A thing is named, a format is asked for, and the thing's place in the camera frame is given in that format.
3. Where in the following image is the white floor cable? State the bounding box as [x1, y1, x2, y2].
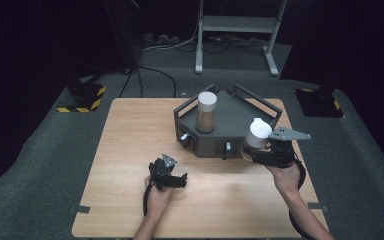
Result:
[141, 19, 202, 53]

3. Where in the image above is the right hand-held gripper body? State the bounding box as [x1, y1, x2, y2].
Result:
[262, 125, 312, 170]

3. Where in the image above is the spice jar with spouted white lid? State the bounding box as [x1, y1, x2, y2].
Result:
[240, 117, 274, 163]

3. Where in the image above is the grey metal stand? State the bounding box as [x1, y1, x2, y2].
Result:
[194, 0, 289, 77]

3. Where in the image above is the person's left hand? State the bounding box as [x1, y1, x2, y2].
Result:
[143, 175, 175, 219]

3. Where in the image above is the person's right hand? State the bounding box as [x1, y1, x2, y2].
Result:
[265, 161, 303, 198]

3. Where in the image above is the dark power strip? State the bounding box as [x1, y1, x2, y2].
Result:
[142, 32, 182, 48]

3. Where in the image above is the black left hand-held gripper cable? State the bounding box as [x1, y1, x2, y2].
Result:
[142, 182, 155, 218]

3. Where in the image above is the grey tape strip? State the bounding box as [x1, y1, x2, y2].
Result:
[307, 201, 330, 214]
[68, 204, 91, 215]

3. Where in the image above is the dark grey corner rack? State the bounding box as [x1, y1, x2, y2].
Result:
[173, 83, 284, 161]

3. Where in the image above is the black base with striped edge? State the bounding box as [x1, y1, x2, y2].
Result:
[55, 81, 108, 114]
[293, 87, 345, 119]

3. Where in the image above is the black floor cable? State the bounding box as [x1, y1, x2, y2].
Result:
[118, 64, 178, 99]

